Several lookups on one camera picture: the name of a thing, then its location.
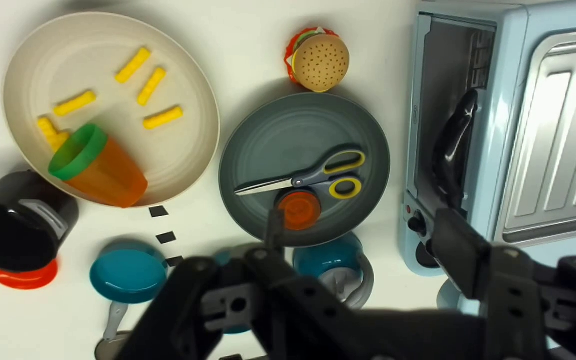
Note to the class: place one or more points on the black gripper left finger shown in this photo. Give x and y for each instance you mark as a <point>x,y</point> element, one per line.
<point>189,300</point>

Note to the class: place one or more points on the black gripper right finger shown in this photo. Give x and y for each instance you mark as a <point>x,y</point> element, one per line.
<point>460,256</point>

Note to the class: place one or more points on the orange plush toy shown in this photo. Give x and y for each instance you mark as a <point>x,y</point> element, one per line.
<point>109,170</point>

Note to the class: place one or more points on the yellow toy fry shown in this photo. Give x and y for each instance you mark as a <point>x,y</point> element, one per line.
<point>151,87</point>
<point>162,117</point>
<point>51,133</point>
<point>74,103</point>
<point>132,65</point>

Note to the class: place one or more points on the grey round plate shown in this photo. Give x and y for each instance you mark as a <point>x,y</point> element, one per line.
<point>289,127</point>

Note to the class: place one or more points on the large beige plate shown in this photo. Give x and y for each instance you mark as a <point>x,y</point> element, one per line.
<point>100,46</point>

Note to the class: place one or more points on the black tape square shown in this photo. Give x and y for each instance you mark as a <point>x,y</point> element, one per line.
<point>167,236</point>
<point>174,261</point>
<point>158,210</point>

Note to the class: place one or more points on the teal kettle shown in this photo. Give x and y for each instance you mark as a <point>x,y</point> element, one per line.
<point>331,261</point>

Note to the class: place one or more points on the red round toy slice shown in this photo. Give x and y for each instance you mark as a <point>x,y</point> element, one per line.
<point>298,209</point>

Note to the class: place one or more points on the light blue toaster oven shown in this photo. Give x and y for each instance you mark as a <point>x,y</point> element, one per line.
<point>555,133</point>

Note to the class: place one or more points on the red saucer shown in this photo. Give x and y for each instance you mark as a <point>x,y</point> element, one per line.
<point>21,277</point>

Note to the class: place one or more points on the black mug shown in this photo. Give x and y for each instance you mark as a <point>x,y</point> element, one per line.
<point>18,220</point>

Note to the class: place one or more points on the toy hamburger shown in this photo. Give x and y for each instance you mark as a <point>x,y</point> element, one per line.
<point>320,61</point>

